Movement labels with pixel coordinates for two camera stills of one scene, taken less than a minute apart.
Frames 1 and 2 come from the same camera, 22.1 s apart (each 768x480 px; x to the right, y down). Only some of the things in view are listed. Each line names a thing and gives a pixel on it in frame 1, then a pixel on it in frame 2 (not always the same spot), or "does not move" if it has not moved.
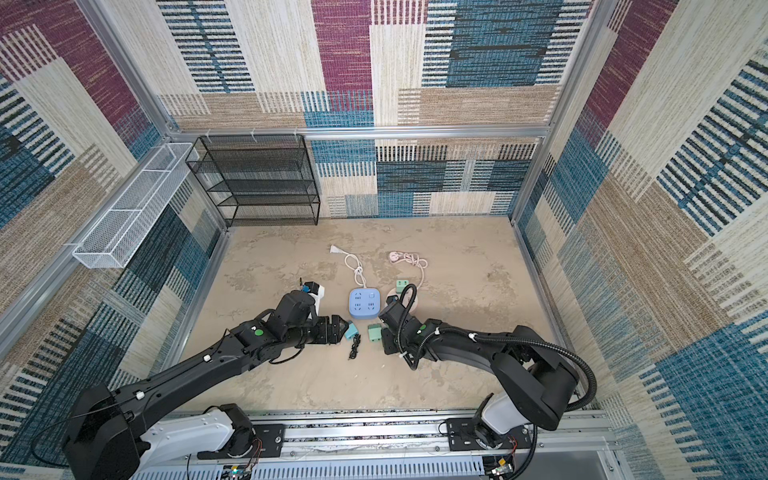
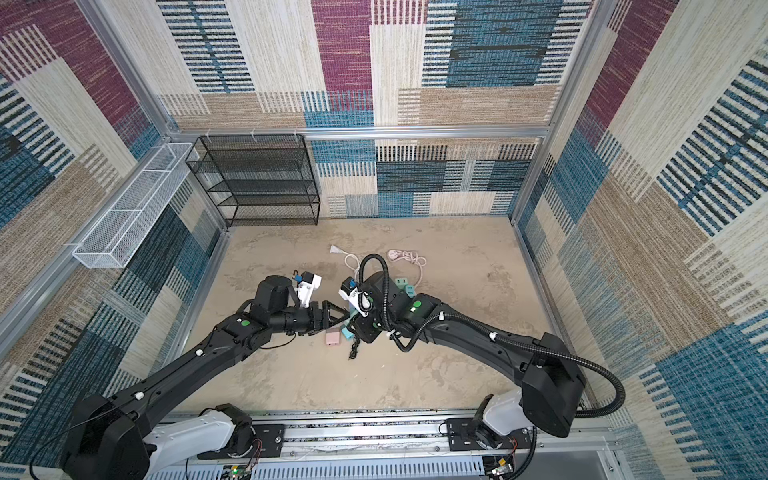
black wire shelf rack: (258, 180) does not move
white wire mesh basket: (117, 235) does not move
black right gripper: (387, 342) to (362, 329)
